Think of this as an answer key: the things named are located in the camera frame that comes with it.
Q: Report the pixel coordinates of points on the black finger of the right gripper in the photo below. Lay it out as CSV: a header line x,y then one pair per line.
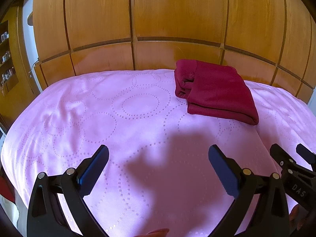
x,y
283,159
307,155

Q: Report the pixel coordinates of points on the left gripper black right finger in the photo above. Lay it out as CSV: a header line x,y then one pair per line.
x,y
271,215

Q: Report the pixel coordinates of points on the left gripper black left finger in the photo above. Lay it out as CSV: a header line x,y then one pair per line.
x,y
45,214

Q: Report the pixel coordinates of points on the dark red small shirt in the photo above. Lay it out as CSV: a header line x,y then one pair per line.
x,y
215,91

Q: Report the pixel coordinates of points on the right hand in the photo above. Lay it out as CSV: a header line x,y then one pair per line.
x,y
302,222

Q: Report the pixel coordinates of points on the left hand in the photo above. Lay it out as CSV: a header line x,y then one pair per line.
x,y
155,233

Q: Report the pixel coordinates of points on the red cloth at bedside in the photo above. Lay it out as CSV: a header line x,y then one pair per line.
x,y
5,190

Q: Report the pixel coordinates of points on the pink dotted bedspread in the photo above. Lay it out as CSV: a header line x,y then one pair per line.
x,y
158,175

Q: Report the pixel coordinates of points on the wooden shelf unit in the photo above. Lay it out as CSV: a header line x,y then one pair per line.
x,y
18,87

